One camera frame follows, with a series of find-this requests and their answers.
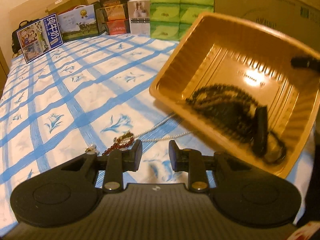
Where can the blue milk carton box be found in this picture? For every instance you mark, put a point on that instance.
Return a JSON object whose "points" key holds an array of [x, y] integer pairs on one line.
{"points": [[49, 38]]}

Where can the small pearl earring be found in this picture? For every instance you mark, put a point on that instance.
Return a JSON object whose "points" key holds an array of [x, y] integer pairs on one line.
{"points": [[92, 149]]}

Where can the black smart band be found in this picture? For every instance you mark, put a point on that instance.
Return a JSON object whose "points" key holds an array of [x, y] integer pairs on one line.
{"points": [[260, 131]]}

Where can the yellow plastic tray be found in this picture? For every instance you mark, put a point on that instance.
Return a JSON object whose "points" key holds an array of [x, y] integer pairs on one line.
{"points": [[221, 49]]}

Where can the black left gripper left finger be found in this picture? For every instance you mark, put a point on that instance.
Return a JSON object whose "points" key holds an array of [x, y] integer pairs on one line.
{"points": [[116, 163]]}

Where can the stacked dark snack boxes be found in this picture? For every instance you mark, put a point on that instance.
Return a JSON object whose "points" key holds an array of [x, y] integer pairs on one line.
{"points": [[116, 16]]}

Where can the large cardboard box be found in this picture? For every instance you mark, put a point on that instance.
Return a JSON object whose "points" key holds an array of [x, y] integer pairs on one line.
{"points": [[296, 18]]}

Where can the blue white checkered bedsheet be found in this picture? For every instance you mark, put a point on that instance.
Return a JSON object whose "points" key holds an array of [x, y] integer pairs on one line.
{"points": [[85, 92]]}

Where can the green tissue pack bundle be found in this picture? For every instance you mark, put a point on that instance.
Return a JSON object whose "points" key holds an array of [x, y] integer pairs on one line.
{"points": [[170, 19]]}

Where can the white product box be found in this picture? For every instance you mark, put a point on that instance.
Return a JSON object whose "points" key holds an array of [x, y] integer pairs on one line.
{"points": [[139, 17]]}

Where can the black bag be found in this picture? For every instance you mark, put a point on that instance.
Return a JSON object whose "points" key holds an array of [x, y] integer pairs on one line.
{"points": [[24, 37]]}

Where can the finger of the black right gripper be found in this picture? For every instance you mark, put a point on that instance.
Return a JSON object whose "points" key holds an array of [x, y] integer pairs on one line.
{"points": [[306, 63]]}

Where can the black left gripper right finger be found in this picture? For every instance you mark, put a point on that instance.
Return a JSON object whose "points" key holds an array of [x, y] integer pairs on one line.
{"points": [[195, 164]]}

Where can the small brown cardboard box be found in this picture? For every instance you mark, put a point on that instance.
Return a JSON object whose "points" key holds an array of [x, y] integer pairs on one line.
{"points": [[62, 6]]}

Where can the cow picture milk box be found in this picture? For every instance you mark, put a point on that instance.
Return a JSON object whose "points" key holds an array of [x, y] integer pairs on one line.
{"points": [[82, 22]]}

